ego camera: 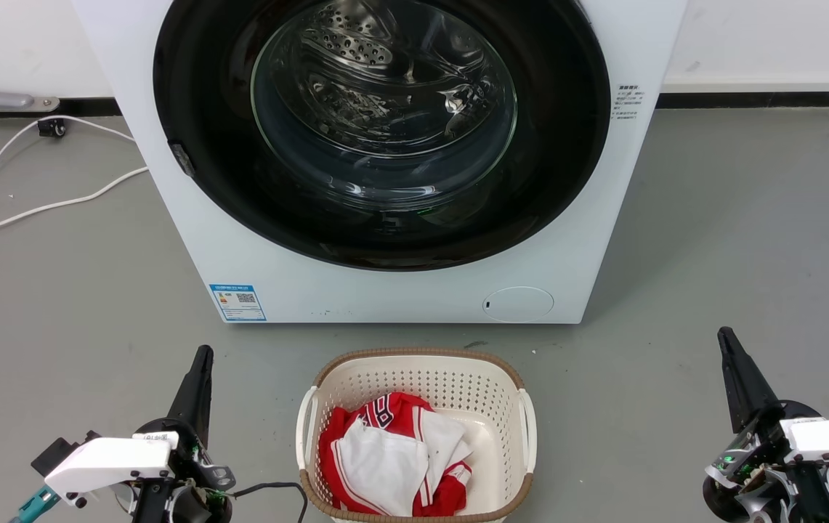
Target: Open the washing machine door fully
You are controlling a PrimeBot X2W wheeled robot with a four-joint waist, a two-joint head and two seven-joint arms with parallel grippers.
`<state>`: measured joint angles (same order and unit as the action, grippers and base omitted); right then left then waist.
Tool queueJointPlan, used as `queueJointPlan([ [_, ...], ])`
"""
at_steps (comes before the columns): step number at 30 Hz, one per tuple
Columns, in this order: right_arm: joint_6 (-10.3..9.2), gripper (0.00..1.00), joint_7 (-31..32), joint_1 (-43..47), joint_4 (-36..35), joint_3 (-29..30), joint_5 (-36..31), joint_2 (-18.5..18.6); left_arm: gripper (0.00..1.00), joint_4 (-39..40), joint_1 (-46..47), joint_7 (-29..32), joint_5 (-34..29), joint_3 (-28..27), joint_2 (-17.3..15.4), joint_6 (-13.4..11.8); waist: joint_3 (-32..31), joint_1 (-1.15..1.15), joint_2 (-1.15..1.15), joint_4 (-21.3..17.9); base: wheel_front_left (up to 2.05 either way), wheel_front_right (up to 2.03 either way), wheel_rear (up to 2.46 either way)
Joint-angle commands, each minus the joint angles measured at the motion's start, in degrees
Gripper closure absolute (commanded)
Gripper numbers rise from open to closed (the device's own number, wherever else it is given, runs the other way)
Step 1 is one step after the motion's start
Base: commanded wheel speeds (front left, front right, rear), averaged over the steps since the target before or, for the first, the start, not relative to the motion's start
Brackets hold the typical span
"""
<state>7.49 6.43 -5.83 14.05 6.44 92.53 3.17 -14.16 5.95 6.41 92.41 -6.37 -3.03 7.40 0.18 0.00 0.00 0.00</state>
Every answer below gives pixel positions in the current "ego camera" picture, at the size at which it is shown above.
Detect small printed text sticker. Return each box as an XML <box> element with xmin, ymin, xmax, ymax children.
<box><xmin>612</xmin><ymin>84</ymin><xmax>646</xmax><ymax>121</ymax></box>

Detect red and white jersey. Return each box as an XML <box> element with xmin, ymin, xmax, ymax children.
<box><xmin>318</xmin><ymin>392</ymin><xmax>473</xmax><ymax>518</ymax></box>

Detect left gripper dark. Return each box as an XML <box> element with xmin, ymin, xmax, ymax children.
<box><xmin>131</xmin><ymin>345</ymin><xmax>235</xmax><ymax>523</ymax></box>

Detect teal cable connector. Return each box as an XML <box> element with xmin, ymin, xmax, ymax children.
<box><xmin>9</xmin><ymin>485</ymin><xmax>60</xmax><ymax>523</ymax></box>

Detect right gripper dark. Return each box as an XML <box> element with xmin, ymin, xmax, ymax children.
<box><xmin>703</xmin><ymin>327</ymin><xmax>829</xmax><ymax>523</ymax></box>

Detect blue energy label sticker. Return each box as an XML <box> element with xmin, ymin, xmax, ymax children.
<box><xmin>209</xmin><ymin>284</ymin><xmax>267</xmax><ymax>323</ymax></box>

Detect white front-load washing machine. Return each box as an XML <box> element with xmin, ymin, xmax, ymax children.
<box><xmin>71</xmin><ymin>0</ymin><xmax>689</xmax><ymax>325</ymax></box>

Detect black round glass washer door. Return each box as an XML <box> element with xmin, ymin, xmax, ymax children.
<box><xmin>153</xmin><ymin>0</ymin><xmax>611</xmax><ymax>272</ymax></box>

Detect round white filter cover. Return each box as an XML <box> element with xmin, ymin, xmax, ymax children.
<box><xmin>482</xmin><ymin>286</ymin><xmax>555</xmax><ymax>323</ymax></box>

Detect cream perforated laundry basket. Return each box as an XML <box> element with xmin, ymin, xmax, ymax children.
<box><xmin>296</xmin><ymin>347</ymin><xmax>537</xmax><ymax>523</ymax></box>

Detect thin black cable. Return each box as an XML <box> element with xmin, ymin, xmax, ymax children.
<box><xmin>231</xmin><ymin>482</ymin><xmax>309</xmax><ymax>523</ymax></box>

